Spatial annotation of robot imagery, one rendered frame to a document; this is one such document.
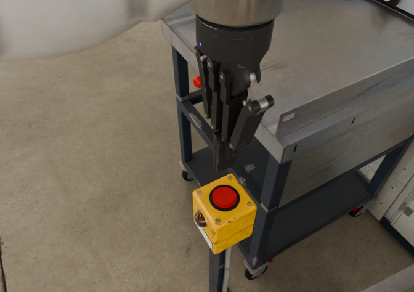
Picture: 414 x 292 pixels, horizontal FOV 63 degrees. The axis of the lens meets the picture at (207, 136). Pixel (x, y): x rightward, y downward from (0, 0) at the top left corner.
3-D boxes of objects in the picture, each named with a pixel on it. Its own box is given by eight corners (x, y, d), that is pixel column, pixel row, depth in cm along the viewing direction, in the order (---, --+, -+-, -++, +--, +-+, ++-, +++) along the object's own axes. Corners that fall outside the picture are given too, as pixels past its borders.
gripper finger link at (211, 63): (213, 63, 36) (206, 56, 37) (210, 135, 44) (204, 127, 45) (244, 53, 37) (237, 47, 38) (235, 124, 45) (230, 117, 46)
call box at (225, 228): (214, 256, 59) (215, 228, 51) (192, 220, 64) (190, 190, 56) (252, 235, 62) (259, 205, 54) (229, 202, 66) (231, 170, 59)
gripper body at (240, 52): (296, 18, 31) (278, 97, 37) (243, -17, 36) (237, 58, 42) (225, 40, 28) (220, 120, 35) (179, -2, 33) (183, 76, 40)
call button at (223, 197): (220, 215, 54) (220, 210, 53) (207, 197, 57) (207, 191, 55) (241, 205, 56) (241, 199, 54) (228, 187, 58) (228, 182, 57)
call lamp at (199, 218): (200, 235, 56) (200, 225, 53) (191, 219, 58) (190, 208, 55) (207, 231, 56) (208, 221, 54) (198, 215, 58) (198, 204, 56)
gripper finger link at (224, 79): (249, 57, 37) (256, 64, 36) (241, 131, 45) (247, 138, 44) (217, 68, 35) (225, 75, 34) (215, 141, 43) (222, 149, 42)
